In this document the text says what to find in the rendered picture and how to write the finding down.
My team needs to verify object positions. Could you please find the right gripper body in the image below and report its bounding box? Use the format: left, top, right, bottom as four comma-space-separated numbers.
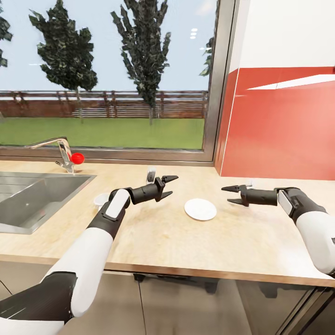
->
238, 185, 265, 206

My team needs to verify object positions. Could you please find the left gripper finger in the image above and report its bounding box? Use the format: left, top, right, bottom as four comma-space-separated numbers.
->
161, 191, 173, 200
161, 175, 178, 187

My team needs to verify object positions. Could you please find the saucer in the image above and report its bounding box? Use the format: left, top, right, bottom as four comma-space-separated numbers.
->
184, 199, 217, 220

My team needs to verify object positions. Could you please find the coffee cup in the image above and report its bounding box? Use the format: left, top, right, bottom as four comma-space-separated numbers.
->
94, 193, 111, 211

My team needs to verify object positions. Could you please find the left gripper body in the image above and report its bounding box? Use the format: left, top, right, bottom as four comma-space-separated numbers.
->
140, 177, 164, 202

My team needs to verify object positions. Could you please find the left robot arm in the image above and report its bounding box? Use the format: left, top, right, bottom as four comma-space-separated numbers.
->
0, 167, 178, 335

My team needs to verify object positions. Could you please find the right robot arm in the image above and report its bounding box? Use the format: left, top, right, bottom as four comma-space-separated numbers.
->
221, 180, 335, 279

